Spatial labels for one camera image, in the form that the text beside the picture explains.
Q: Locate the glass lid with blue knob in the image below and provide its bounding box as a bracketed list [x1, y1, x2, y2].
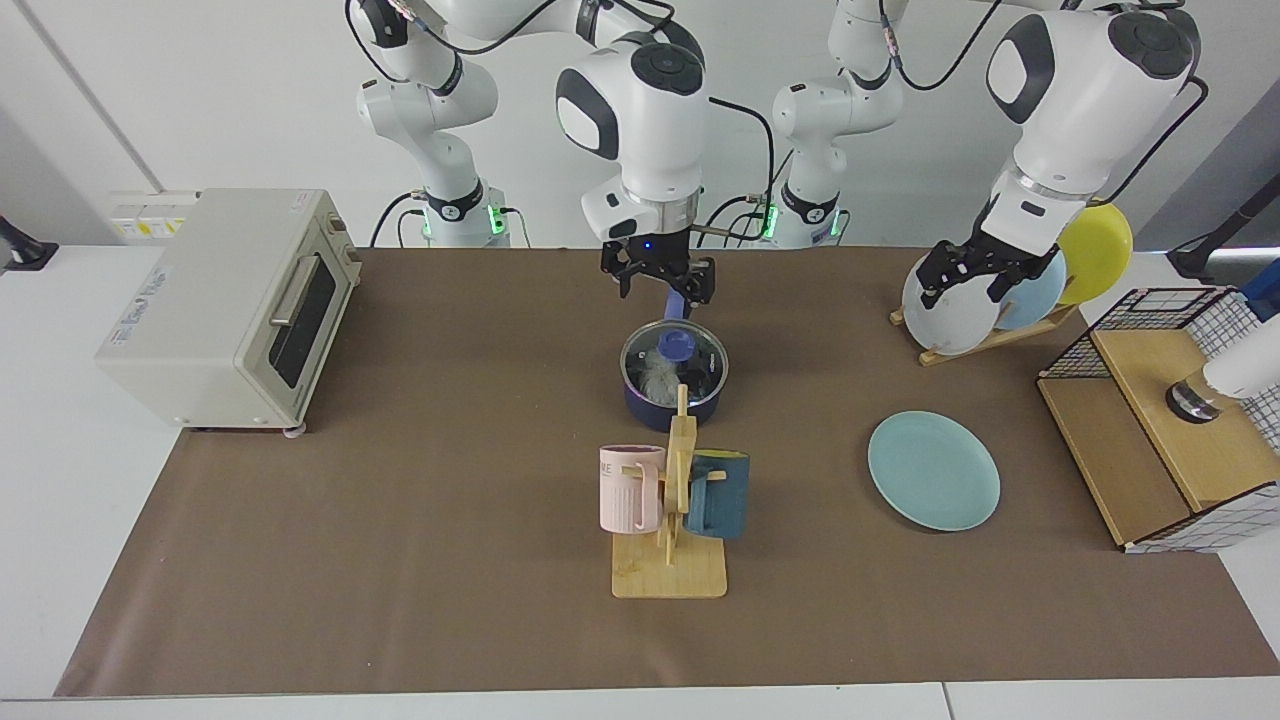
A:
[620, 320, 729, 409]

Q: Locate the white vermicelli bundle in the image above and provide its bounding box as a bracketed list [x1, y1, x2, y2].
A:
[640, 350, 691, 401]

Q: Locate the white round plate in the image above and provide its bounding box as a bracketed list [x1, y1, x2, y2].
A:
[901, 248, 1004, 357]

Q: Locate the light blue round plate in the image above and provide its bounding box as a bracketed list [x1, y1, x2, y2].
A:
[985, 250, 1069, 333]

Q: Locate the wooden plate rack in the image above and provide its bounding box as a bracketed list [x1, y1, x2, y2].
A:
[890, 300, 1081, 367]

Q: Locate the yellow round plate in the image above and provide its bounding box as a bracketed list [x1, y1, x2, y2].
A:
[1058, 200, 1135, 306]

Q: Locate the teal round plate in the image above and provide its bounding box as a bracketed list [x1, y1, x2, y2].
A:
[867, 410, 1002, 533]

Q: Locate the black stand with pole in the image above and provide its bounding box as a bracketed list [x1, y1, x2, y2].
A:
[1166, 198, 1280, 283]

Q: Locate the dark teal cup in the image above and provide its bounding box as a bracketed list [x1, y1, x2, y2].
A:
[685, 450, 751, 541]

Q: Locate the pink ribbed cup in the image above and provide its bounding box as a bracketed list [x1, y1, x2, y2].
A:
[599, 445, 667, 535]

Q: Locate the white cylinder with metal end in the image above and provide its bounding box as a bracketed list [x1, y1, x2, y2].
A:
[1165, 335, 1280, 424]

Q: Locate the wooden cup stand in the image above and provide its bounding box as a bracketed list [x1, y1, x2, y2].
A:
[611, 384, 729, 600]

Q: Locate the brown table cloth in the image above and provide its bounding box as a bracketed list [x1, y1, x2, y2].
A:
[55, 247, 1280, 698]

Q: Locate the pale toaster oven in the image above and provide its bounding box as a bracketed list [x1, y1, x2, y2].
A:
[95, 188, 363, 439]

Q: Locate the black stand foot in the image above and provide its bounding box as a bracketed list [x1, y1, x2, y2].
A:
[0, 215, 59, 273]

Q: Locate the black base cable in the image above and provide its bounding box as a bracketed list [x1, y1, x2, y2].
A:
[697, 195, 771, 249]
[370, 190, 431, 248]

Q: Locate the black pot with blue handle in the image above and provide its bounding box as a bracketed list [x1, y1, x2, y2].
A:
[619, 285, 729, 434]

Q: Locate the wire basket with wooden floor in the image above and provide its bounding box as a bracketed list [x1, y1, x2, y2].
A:
[1036, 286, 1280, 554]

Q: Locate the white wall socket strip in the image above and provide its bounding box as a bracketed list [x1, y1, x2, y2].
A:
[108, 193, 199, 243]

